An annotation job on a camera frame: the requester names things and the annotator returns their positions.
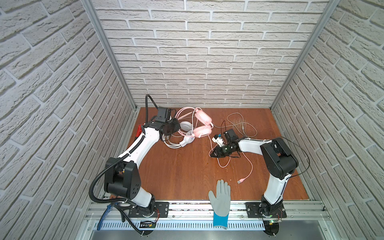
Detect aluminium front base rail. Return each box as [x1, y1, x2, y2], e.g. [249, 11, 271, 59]
[75, 200, 338, 240]

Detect aluminium corner post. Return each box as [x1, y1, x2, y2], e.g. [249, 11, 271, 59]
[270, 0, 340, 111]
[82, 0, 137, 111]

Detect black corrugated cable conduit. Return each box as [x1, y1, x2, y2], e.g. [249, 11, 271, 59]
[88, 94, 160, 204]

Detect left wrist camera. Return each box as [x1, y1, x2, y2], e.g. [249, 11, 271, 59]
[155, 107, 172, 123]

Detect aluminium corner post left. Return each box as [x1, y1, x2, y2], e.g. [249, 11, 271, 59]
[82, 0, 137, 111]

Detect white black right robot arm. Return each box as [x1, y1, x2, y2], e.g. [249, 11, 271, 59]
[210, 129, 299, 215]

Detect grey blue work glove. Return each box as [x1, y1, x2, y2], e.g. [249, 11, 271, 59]
[208, 180, 231, 230]

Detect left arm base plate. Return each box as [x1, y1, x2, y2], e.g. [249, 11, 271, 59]
[128, 201, 170, 218]

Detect aluminium corner post right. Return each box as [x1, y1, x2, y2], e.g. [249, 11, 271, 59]
[270, 0, 340, 111]

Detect blue cable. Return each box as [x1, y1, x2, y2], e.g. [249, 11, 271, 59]
[97, 203, 113, 231]

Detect pink headphones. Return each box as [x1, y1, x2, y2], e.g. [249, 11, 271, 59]
[176, 107, 214, 138]

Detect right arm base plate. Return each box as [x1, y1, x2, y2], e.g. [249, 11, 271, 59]
[245, 202, 287, 219]

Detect aluminium floor rail left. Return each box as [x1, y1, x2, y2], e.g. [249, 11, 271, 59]
[116, 107, 141, 157]

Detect pink headphone cable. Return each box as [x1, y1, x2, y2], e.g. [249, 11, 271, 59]
[207, 134, 254, 184]

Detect grey white headphone cable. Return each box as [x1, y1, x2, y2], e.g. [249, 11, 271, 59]
[209, 112, 258, 139]

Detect red black pipe wrench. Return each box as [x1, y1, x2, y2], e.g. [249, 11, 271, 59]
[136, 125, 143, 138]

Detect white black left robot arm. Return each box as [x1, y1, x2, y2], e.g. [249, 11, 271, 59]
[104, 118, 180, 208]

